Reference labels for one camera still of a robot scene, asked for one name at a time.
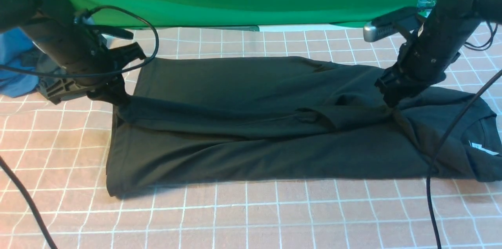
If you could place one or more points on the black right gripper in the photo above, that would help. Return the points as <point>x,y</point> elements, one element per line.
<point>415,70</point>

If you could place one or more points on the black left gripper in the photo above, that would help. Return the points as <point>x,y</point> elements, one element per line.
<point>98,78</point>

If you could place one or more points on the dark gray long-sleeve shirt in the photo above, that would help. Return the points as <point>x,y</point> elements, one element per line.
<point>270,118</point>

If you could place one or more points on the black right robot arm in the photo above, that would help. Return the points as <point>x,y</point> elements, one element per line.
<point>431,44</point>

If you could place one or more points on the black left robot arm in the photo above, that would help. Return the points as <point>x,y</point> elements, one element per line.
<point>50,25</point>

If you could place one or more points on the pink grid-pattern tablecloth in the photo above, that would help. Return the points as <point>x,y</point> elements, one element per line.
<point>59,153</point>

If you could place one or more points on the dark gray crumpled garment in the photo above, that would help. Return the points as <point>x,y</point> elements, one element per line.
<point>41,63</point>

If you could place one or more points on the clear backdrop clip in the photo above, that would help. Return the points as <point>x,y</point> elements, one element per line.
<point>426,4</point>

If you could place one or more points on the blue crumpled garment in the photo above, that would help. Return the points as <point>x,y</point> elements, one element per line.
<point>14,47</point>

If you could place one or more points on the gray metal backdrop bar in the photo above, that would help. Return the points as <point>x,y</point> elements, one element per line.
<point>251,28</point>

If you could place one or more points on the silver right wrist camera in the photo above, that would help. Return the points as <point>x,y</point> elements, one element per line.
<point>402,21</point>

